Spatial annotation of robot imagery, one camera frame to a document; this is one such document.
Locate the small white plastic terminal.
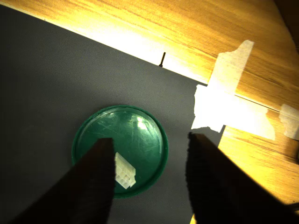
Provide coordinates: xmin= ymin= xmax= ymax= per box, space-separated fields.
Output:
xmin=114 ymin=152 xmax=137 ymax=189

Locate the round green lid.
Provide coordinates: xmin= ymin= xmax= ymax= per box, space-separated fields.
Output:
xmin=71 ymin=105 xmax=170 ymax=199

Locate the white masking tape piece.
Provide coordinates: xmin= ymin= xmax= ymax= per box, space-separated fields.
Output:
xmin=278 ymin=103 xmax=299 ymax=139
xmin=191 ymin=39 xmax=277 ymax=141

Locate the dark grey mat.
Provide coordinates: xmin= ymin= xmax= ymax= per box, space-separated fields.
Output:
xmin=0 ymin=4 xmax=226 ymax=224

